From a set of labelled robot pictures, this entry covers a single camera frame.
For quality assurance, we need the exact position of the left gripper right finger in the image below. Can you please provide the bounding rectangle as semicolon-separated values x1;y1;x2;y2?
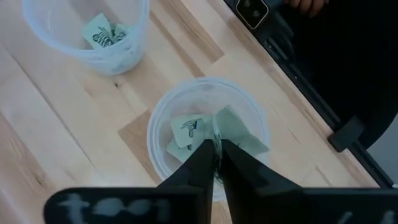
222;139;304;224

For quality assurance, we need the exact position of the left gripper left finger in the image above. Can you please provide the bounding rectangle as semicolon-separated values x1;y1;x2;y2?
157;139;216;224

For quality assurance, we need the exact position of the green stevia sweetener packet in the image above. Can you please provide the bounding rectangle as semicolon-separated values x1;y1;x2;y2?
166;136;203;163
81;12;115;50
170;113;215;149
111;23;131;44
215;105;270;157
212;116;223;184

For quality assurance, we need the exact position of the left clear plastic cup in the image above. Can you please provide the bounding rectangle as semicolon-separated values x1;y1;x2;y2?
146;77;271;202

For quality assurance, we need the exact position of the clear plastic cup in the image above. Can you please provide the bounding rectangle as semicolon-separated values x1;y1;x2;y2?
22;0;151;76
146;77;271;202

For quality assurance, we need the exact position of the person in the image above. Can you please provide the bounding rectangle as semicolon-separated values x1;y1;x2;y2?
273;0;398;151

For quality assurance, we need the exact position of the right clear plastic cup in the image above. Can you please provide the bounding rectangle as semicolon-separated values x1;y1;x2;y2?
22;0;151;76

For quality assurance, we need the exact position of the person's hand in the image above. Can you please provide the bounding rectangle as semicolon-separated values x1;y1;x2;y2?
284;0;330;19

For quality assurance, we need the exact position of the black frame bracket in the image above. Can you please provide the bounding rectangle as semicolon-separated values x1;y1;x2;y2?
328;115;365;153

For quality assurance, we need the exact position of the small silver-rimmed camera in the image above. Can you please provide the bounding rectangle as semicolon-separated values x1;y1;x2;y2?
235;0;270;30

